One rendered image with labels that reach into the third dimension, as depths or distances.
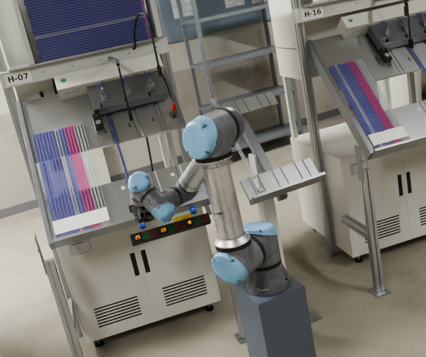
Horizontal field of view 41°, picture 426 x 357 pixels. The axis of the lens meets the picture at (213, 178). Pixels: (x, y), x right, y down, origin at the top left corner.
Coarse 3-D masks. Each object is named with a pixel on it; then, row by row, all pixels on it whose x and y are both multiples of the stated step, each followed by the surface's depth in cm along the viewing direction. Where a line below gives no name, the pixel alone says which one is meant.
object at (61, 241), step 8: (192, 200) 242; (200, 200) 242; (208, 200) 245; (184, 208) 244; (112, 224) 235; (120, 224) 236; (128, 224) 239; (80, 232) 232; (88, 232) 233; (96, 232) 236; (104, 232) 238; (56, 240) 230; (64, 240) 232; (72, 240) 234; (80, 240) 237
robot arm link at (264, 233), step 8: (248, 224) 194; (256, 224) 193; (264, 224) 192; (272, 224) 193; (248, 232) 188; (256, 232) 187; (264, 232) 187; (272, 232) 189; (256, 240) 186; (264, 240) 187; (272, 240) 189; (264, 248) 186; (272, 248) 189; (264, 256) 186; (272, 256) 190; (280, 256) 194; (264, 264) 190; (272, 264) 191
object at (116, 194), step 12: (168, 168) 251; (180, 168) 251; (120, 180) 246; (156, 180) 248; (168, 180) 248; (108, 192) 243; (120, 192) 244; (204, 192) 246; (108, 204) 241; (120, 204) 241; (48, 216) 237; (120, 216) 239; (132, 216) 239
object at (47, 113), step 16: (48, 96) 263; (80, 96) 264; (32, 112) 258; (48, 112) 259; (64, 112) 260; (80, 112) 260; (112, 112) 261; (144, 112) 263; (160, 112) 263; (176, 112) 264; (32, 128) 255; (48, 128) 255; (128, 128) 258; (144, 128) 259; (160, 128) 259; (176, 128) 260; (32, 144) 251; (96, 144) 253; (112, 144) 254
